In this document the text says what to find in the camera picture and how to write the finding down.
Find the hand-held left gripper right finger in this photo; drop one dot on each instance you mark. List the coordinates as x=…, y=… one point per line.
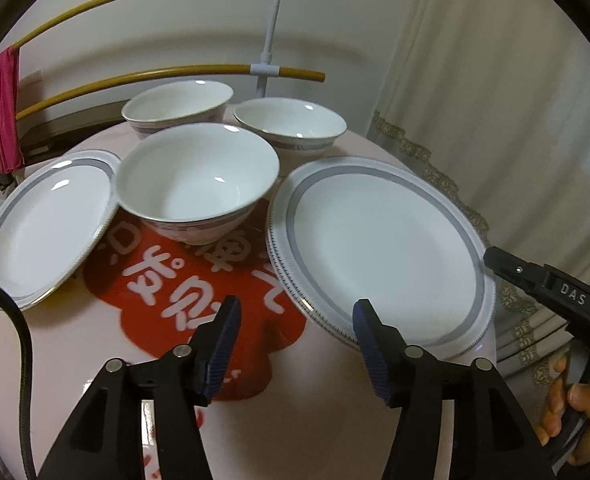
x=370, y=340

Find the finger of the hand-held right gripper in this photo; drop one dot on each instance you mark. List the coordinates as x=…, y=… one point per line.
x=510, y=267

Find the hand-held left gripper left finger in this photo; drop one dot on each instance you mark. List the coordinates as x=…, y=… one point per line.
x=222, y=345

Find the white plate with grey band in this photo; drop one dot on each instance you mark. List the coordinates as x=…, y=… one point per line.
x=45, y=225
x=280, y=272
x=380, y=245

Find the white bowl with grey pattern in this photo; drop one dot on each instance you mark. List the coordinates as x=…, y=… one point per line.
x=175, y=102
x=195, y=180
x=290, y=120

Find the clothes rack with yellow bars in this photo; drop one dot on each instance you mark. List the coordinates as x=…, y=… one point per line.
x=270, y=45

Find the pink cloth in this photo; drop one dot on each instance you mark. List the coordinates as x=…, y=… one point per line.
x=6, y=110

